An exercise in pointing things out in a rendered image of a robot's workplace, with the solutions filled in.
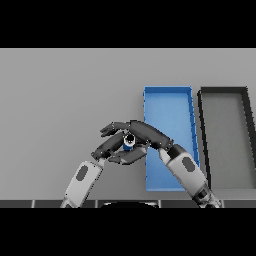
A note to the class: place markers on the blue pipe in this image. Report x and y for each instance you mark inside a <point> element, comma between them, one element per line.
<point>128,142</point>

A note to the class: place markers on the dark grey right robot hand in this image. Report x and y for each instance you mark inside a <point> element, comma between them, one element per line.
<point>146,132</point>

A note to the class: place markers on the dark grey bin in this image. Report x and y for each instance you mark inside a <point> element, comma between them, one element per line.
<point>226,140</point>

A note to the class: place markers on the blue bin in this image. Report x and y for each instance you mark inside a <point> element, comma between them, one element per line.
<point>168,126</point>

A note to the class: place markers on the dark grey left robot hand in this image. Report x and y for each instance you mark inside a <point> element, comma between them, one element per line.
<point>111,146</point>

